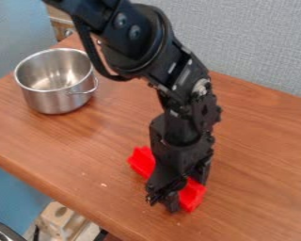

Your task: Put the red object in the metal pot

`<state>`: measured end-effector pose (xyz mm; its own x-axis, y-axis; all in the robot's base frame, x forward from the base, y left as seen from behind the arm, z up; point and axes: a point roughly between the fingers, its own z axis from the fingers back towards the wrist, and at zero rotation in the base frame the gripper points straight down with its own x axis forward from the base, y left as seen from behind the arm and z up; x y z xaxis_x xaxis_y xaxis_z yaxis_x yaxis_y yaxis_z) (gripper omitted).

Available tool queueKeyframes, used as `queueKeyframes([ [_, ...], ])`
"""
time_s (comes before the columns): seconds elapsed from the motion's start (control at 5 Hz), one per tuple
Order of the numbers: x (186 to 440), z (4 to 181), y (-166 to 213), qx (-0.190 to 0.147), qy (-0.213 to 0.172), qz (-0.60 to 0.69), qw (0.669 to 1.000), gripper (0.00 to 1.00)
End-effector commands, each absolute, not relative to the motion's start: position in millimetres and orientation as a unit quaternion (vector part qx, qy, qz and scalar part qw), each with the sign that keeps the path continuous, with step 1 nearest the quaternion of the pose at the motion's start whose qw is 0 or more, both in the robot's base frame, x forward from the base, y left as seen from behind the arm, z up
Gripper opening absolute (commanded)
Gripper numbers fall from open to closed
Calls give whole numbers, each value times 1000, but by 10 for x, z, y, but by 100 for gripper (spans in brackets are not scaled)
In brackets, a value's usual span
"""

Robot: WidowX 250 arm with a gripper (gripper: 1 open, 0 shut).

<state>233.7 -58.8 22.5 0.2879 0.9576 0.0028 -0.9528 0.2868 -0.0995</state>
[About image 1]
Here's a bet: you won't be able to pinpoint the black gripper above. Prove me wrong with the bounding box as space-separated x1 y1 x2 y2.
145 115 215 213

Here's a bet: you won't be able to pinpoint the red plastic block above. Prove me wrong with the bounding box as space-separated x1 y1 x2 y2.
128 146 207 213

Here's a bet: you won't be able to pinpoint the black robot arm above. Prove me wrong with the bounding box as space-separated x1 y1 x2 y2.
43 0 223 213

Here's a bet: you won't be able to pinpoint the stainless steel pot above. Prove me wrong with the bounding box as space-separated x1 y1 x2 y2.
13 48 99 115

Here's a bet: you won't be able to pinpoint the black white object at corner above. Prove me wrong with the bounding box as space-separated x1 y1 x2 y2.
0 223 27 241

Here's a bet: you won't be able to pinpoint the wooden stand under table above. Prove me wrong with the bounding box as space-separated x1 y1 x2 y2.
23 201 100 241

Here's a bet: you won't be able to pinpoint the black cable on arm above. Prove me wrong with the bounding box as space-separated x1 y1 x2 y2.
72 15 133 83

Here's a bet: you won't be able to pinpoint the wooden frame behind table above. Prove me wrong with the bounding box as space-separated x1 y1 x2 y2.
47 6 76 40

